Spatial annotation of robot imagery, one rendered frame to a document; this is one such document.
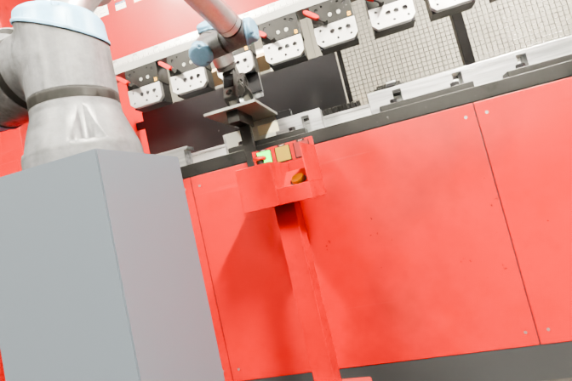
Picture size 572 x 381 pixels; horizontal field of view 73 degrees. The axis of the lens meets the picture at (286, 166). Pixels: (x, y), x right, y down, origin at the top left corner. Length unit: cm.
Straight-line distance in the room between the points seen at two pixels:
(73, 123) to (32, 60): 10
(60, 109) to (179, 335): 32
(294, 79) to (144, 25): 75
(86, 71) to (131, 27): 124
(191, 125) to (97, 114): 165
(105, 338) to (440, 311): 104
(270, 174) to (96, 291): 64
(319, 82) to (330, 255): 99
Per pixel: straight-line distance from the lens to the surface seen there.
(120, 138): 55
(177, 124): 223
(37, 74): 59
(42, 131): 56
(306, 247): 108
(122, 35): 182
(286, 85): 203
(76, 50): 59
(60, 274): 52
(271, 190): 103
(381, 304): 132
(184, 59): 164
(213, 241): 141
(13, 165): 179
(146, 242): 51
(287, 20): 153
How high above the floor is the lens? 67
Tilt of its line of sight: 5 degrees up
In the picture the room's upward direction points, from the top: 13 degrees counter-clockwise
